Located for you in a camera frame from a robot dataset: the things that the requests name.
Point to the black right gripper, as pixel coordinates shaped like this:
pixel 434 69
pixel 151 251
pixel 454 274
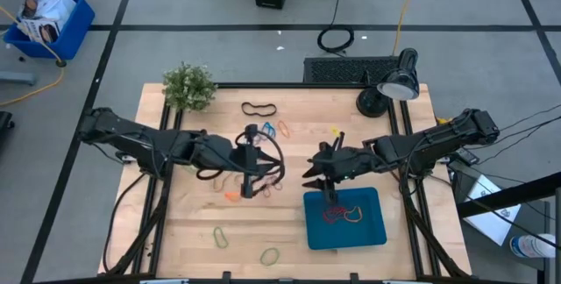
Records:
pixel 346 163

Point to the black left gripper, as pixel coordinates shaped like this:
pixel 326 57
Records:
pixel 250 161

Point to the red thin rubber band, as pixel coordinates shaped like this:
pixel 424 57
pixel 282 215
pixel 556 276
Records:
pixel 267 192
pixel 332 214

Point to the blue rubber band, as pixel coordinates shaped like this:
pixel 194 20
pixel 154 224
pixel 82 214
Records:
pixel 271 131

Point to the orange wide rubber band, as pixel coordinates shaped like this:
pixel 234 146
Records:
pixel 233 195

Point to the long orange-red rubber band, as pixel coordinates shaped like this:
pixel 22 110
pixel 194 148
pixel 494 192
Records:
pixel 353 221

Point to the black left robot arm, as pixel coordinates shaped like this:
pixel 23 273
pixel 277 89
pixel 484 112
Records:
pixel 131 137

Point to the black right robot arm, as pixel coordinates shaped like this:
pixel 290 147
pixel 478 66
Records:
pixel 438 141

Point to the small orange thin rubber band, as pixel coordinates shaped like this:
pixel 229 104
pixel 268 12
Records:
pixel 280 124

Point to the small black rubber band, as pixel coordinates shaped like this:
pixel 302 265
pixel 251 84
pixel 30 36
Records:
pixel 243 108

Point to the teal plastic bin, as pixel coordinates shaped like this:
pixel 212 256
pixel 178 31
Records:
pixel 372 236

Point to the black desk lamp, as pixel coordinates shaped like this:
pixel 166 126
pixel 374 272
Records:
pixel 372 104

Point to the black table clamp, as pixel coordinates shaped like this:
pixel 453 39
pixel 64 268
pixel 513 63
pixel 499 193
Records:
pixel 354 278
pixel 226 277

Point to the black mesh-top box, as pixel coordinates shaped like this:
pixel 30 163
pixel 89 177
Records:
pixel 337 71

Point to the small artificial green plant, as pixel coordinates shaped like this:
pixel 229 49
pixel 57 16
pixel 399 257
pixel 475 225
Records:
pixel 188 87

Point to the yellow clip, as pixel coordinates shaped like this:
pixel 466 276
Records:
pixel 442 121

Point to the black power adapter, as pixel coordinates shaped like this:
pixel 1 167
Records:
pixel 466 157

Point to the white paper box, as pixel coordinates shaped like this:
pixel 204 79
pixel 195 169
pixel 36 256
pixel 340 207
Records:
pixel 491 227

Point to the black metal bar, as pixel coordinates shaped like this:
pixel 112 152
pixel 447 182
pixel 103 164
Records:
pixel 508 196

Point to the dark grey side table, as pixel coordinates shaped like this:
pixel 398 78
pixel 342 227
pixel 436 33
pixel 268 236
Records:
pixel 532 222

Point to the clear water bottle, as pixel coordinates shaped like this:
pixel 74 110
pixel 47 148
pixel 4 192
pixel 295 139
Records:
pixel 530 246

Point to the black floor plug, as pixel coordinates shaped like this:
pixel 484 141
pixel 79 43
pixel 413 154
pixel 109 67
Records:
pixel 61 62

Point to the blue storage crate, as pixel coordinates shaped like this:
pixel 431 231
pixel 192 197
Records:
pixel 76 34

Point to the grey furniture foot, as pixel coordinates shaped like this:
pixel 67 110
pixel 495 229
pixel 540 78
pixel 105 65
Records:
pixel 17 78

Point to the white printed carton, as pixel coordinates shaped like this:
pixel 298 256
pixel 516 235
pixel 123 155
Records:
pixel 52 5
pixel 39 30

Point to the black chair base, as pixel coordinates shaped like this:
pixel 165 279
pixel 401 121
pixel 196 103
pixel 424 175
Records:
pixel 5 122

